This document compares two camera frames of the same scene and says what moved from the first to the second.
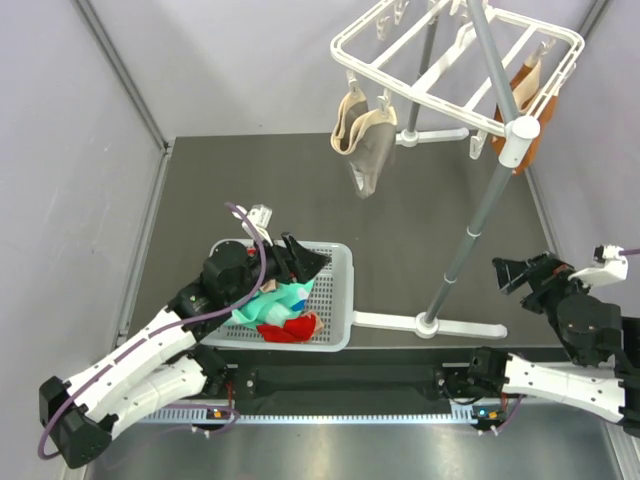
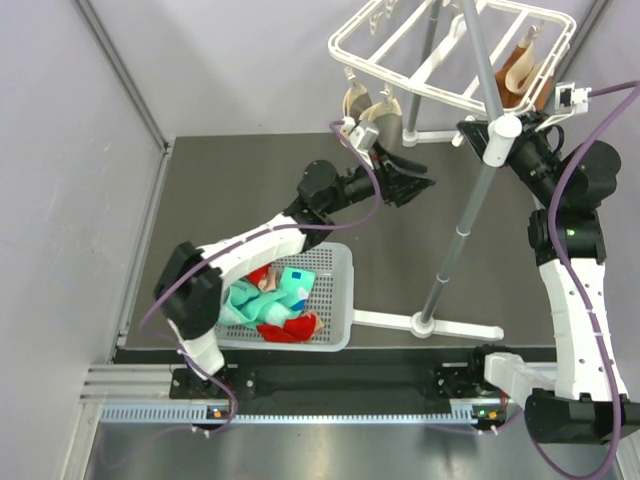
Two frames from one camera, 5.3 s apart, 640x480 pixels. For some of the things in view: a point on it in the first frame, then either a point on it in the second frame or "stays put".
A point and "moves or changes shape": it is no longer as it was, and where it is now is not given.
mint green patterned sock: x=272 y=307 stays put
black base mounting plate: x=357 y=383 stays put
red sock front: x=297 y=330 stays put
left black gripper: x=304 y=265 to x=394 y=188
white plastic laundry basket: x=331 y=299 stays put
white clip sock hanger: x=474 y=66 moves or changes shape
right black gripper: x=544 y=272 to x=531 y=121
